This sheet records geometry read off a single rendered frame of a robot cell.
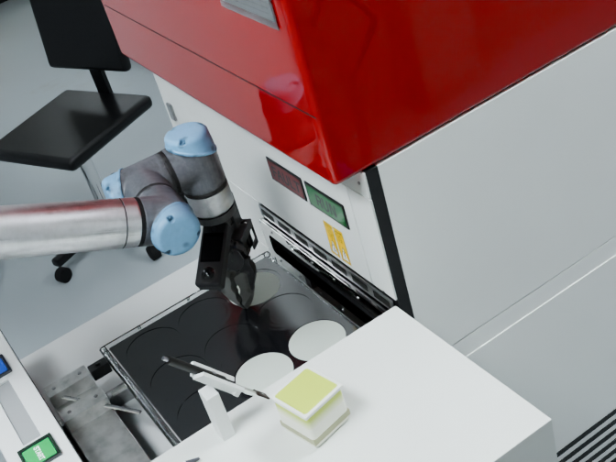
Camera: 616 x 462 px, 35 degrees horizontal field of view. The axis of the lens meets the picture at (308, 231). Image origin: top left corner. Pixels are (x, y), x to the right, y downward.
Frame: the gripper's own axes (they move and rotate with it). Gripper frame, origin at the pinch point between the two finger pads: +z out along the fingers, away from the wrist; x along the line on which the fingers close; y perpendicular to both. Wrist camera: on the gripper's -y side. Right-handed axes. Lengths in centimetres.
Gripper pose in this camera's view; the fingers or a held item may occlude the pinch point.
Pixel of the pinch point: (243, 305)
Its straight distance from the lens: 175.4
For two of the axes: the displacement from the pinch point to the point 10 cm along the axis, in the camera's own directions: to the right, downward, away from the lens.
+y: 2.2, -6.0, 7.7
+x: -9.4, 0.6, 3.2
